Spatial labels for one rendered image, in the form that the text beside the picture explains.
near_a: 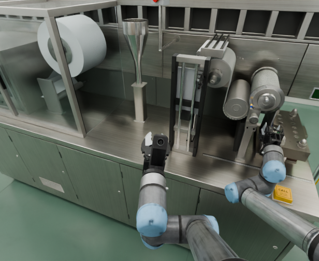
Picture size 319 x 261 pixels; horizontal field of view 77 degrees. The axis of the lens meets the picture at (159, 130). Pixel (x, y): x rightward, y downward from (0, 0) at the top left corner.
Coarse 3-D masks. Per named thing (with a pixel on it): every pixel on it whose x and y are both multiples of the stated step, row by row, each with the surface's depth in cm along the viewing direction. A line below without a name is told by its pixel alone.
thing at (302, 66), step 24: (120, 48) 144; (144, 48) 137; (168, 48) 131; (192, 48) 125; (240, 48) 116; (264, 48) 111; (288, 48) 107; (312, 48) 103; (144, 72) 147; (168, 72) 140; (240, 72) 123; (288, 72) 113; (312, 72) 109
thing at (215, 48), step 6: (222, 36) 110; (228, 36) 110; (210, 42) 99; (216, 42) 98; (222, 42) 106; (204, 48) 89; (210, 48) 89; (216, 48) 97; (222, 48) 90; (204, 54) 91; (210, 54) 90; (216, 54) 89; (222, 54) 88
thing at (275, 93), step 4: (260, 92) 93; (264, 92) 92; (268, 92) 91; (272, 92) 91; (276, 92) 90; (256, 96) 94; (276, 96) 91; (256, 100) 95; (276, 100) 92; (280, 100) 92; (256, 104) 96; (276, 104) 93; (272, 108) 95
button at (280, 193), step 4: (276, 188) 93; (280, 188) 93; (284, 188) 93; (288, 188) 93; (276, 192) 91; (280, 192) 91; (284, 192) 91; (288, 192) 91; (276, 196) 90; (280, 196) 90; (284, 196) 90; (288, 196) 90; (284, 200) 90; (288, 200) 89; (292, 200) 88
